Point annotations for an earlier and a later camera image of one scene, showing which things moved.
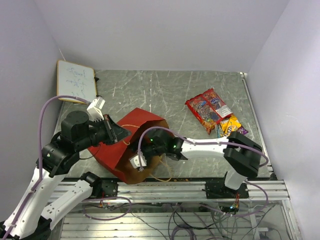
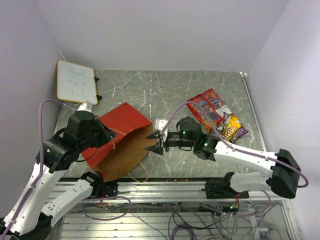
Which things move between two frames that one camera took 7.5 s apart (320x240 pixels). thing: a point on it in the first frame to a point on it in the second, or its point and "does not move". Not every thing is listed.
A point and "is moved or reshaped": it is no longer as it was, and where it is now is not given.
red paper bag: x=117 y=156 is moved or reshaped
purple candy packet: x=241 y=130 does not move
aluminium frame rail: x=184 y=191 does not move
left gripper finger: x=117 y=132 to x=110 y=134
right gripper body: x=149 y=150 to x=173 y=139
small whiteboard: x=76 y=80 does not move
